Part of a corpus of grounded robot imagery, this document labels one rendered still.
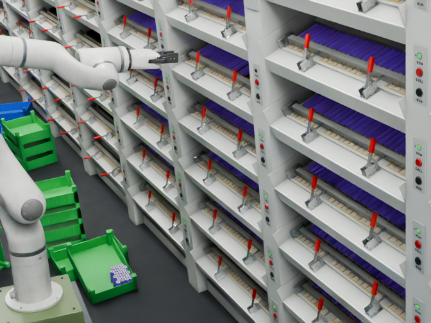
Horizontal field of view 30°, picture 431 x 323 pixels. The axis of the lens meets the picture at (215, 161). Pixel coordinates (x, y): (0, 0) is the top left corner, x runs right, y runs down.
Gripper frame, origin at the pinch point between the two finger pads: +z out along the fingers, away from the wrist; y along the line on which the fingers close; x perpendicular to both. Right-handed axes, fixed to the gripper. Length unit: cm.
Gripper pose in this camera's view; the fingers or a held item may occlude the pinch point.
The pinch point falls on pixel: (170, 56)
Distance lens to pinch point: 268.5
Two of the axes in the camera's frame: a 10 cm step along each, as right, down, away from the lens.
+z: 9.0, -1.1, 4.3
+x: 0.5, -9.4, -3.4
